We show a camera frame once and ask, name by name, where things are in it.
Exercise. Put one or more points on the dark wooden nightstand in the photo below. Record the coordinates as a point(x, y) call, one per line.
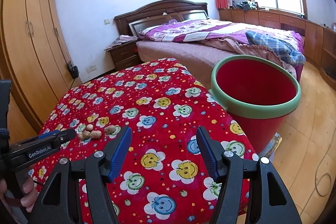
point(125, 55)

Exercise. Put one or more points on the folded cloth on nightstand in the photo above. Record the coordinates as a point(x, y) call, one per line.
point(122, 39)

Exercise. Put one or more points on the wooden wardrobe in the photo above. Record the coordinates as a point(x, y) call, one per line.
point(35, 57)

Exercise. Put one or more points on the red smiley flower blanket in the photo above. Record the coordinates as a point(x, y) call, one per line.
point(163, 178)

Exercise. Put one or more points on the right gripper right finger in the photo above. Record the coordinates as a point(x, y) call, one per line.
point(269, 198)

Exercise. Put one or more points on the red bin with green rim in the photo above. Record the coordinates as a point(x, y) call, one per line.
point(258, 94)

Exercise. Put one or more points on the dark wooden bed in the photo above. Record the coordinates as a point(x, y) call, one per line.
point(198, 58)

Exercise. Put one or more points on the wall power socket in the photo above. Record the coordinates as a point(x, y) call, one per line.
point(91, 68)

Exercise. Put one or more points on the blue plaid cloth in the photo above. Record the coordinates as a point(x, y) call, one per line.
point(281, 48)

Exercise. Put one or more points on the black bag hanging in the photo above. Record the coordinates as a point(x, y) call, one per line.
point(73, 70)

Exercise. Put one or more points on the purple floral quilt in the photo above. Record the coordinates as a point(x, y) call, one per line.
point(224, 35)

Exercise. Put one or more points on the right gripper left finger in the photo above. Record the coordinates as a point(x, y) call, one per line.
point(59, 199)

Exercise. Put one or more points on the clothes pile on cabinet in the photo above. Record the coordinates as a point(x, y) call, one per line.
point(247, 5)

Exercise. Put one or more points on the peanut shells pile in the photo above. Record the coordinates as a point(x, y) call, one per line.
point(89, 133)

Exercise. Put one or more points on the wall light switch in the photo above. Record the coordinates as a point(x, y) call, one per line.
point(106, 21)

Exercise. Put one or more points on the magazines under bin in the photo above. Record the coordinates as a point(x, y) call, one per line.
point(271, 147)

